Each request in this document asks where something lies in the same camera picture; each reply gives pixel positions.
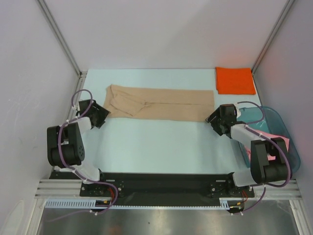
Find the white slotted cable duct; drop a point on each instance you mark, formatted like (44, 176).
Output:
(101, 204)

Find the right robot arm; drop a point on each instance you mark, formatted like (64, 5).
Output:
(269, 164)

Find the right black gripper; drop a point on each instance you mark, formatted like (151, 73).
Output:
(217, 112)

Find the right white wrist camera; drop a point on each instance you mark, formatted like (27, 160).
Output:
(238, 112)

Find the teal plastic basin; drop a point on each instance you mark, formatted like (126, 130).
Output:
(273, 124)

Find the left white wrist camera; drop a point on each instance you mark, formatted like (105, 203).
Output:
(76, 108)

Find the right aluminium corner post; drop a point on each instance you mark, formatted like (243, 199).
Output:
(273, 33)

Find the aluminium corner post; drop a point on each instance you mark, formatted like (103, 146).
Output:
(273, 33)
(52, 23)

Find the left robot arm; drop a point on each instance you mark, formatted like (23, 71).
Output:
(65, 147)

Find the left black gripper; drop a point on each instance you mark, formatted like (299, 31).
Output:
(102, 112)

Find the aluminium front rail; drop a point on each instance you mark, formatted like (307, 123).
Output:
(66, 188)

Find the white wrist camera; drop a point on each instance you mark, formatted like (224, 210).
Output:
(238, 112)
(76, 108)

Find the left aluminium corner post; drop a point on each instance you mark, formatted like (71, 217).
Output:
(52, 23)

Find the folded orange t shirt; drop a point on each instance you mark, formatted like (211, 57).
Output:
(234, 81)

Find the beige t shirt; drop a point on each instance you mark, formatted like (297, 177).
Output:
(159, 104)

